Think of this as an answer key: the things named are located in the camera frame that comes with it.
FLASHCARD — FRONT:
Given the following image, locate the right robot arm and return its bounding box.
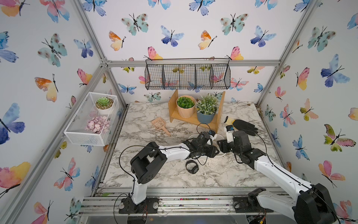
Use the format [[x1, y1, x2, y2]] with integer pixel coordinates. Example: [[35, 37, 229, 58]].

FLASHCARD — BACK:
[[218, 126, 338, 224]]

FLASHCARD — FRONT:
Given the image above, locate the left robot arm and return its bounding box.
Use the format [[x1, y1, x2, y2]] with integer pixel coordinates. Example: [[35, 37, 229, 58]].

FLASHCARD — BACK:
[[124, 131, 220, 205]]

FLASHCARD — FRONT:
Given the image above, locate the white storage box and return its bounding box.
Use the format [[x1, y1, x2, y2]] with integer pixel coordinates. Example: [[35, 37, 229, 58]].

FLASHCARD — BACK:
[[207, 134, 224, 157]]

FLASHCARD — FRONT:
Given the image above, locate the black work glove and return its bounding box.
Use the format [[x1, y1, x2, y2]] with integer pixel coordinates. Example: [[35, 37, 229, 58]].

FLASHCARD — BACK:
[[224, 116, 258, 136]]

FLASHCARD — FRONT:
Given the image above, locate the blue pot herb plant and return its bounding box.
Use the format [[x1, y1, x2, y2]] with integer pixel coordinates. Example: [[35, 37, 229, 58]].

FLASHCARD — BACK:
[[196, 94, 219, 124]]

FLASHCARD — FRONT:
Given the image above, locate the pink pot green plant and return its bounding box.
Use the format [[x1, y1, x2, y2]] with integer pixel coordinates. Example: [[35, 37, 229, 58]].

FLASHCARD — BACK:
[[176, 96, 196, 119]]

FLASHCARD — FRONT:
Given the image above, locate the wooden shelf stand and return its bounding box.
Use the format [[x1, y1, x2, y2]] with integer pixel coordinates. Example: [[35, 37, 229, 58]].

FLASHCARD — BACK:
[[168, 90, 226, 133]]

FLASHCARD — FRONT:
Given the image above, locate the pink flower decoration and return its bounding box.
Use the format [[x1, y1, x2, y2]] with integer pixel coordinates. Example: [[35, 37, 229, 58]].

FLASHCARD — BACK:
[[85, 116, 110, 134]]

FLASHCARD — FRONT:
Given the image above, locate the succulent in white pot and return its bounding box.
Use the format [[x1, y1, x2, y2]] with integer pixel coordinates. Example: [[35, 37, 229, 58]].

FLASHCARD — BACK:
[[95, 97, 114, 116]]

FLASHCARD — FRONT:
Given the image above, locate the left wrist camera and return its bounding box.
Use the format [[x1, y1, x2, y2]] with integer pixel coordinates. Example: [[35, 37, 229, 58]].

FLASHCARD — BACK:
[[208, 130, 217, 141]]

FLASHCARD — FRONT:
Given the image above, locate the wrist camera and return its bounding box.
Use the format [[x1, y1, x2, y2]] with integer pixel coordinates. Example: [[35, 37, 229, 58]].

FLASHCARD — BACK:
[[225, 125, 235, 143], [208, 130, 217, 141]]

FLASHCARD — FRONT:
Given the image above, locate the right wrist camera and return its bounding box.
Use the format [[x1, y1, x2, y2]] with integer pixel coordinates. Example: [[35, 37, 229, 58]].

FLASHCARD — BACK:
[[225, 125, 235, 143]]

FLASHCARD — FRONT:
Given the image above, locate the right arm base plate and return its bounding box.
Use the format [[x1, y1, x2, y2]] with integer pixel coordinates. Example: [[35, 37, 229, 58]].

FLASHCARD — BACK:
[[233, 188, 274, 213]]

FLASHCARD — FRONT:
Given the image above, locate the black wire basket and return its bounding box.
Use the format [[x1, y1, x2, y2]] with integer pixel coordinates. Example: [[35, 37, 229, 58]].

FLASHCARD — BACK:
[[144, 58, 231, 92]]

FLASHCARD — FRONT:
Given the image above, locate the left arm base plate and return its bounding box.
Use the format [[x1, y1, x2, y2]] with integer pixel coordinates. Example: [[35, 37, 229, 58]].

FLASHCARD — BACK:
[[118, 197, 159, 214]]

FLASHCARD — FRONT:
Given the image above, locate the white mesh wall shelf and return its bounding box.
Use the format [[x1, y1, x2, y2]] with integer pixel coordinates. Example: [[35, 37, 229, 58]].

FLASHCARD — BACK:
[[64, 92, 119, 146]]

